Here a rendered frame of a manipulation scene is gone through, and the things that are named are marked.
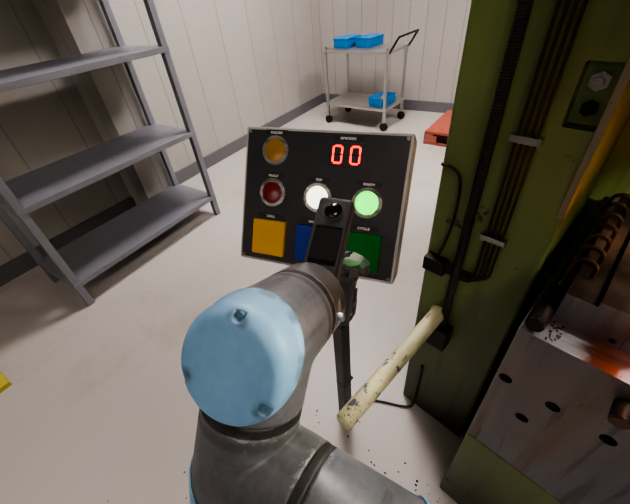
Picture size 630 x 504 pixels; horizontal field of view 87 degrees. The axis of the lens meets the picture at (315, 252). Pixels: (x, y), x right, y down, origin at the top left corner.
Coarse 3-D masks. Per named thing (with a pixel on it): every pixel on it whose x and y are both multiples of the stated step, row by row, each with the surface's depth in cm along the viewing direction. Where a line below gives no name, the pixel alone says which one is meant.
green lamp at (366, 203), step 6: (366, 192) 62; (360, 198) 63; (366, 198) 62; (372, 198) 62; (360, 204) 63; (366, 204) 62; (372, 204) 62; (360, 210) 63; (366, 210) 62; (372, 210) 62
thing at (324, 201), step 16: (320, 208) 43; (336, 208) 42; (352, 208) 43; (320, 224) 43; (336, 224) 42; (320, 240) 42; (336, 240) 41; (320, 256) 41; (336, 256) 41; (336, 272) 40
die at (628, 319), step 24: (600, 240) 65; (624, 240) 65; (624, 264) 58; (576, 288) 56; (600, 288) 56; (624, 288) 54; (576, 312) 56; (600, 312) 53; (624, 312) 51; (600, 336) 55; (624, 336) 53
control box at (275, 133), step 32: (256, 128) 68; (288, 128) 66; (256, 160) 69; (288, 160) 67; (320, 160) 64; (352, 160) 62; (384, 160) 60; (256, 192) 70; (288, 192) 68; (352, 192) 63; (384, 192) 61; (288, 224) 69; (352, 224) 64; (384, 224) 62; (256, 256) 73; (288, 256) 70; (384, 256) 63
